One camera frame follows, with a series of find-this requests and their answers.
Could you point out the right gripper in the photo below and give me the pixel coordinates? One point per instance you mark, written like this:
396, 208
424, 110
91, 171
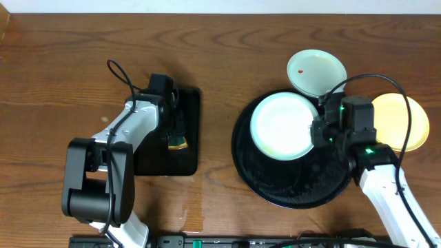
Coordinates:
318, 137

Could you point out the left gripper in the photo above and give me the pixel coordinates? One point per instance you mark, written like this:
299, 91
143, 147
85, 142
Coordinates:
176, 125

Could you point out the green and yellow sponge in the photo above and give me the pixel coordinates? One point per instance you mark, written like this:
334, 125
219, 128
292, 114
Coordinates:
177, 143

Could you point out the light blue plate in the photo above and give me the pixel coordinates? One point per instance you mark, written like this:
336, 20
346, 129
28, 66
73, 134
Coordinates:
315, 72
280, 126

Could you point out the yellow plate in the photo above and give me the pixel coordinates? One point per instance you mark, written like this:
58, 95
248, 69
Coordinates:
391, 122

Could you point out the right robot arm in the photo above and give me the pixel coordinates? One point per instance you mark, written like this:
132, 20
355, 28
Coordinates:
374, 168

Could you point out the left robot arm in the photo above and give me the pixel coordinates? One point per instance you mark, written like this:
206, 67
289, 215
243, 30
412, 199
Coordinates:
98, 187

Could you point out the black round tray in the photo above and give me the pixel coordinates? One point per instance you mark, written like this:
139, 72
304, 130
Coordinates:
307, 182

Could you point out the black rectangular tray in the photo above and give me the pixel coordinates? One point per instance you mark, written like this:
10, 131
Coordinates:
152, 157

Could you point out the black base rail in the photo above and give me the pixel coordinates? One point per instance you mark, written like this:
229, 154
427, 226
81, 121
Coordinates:
180, 242

